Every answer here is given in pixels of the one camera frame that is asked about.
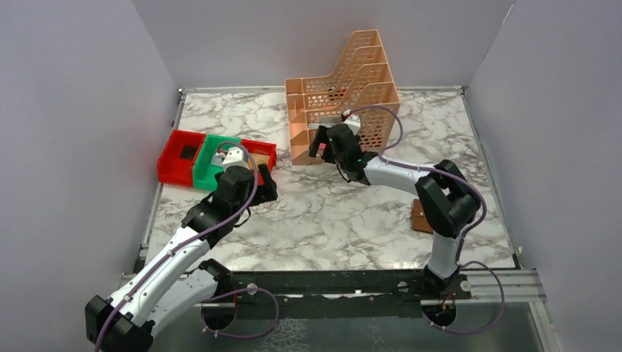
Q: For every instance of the silver card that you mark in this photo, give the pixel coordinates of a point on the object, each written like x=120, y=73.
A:
x=219, y=159

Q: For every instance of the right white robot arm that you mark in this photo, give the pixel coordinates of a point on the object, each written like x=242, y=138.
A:
x=448, y=201

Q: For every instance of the red bin with black card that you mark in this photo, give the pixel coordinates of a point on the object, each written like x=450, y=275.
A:
x=176, y=162

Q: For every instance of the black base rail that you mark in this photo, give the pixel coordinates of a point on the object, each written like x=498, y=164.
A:
x=403, y=293

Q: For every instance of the black card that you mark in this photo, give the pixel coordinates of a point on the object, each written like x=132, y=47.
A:
x=188, y=152

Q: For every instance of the peach plastic file organizer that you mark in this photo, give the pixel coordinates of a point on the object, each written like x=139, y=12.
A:
x=362, y=80

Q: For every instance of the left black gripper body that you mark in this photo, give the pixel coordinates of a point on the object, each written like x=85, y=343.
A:
x=243, y=204

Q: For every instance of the brown leather card holder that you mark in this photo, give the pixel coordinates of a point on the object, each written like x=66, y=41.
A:
x=418, y=220

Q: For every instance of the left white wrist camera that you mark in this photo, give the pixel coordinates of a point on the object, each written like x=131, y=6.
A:
x=234, y=157

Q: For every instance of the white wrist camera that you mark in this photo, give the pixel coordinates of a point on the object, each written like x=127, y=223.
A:
x=353, y=122
x=234, y=157

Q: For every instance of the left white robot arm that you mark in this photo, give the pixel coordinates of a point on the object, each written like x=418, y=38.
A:
x=130, y=318

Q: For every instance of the green plastic bin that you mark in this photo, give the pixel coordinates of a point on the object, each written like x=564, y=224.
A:
x=204, y=171

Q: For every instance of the gold card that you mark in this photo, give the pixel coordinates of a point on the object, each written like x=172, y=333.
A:
x=261, y=159

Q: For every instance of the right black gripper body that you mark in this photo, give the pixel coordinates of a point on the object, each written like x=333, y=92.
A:
x=328, y=156

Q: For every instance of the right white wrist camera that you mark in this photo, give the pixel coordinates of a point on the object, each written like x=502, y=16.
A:
x=353, y=122

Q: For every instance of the red bin with gold card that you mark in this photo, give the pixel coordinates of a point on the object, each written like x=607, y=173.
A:
x=265, y=148

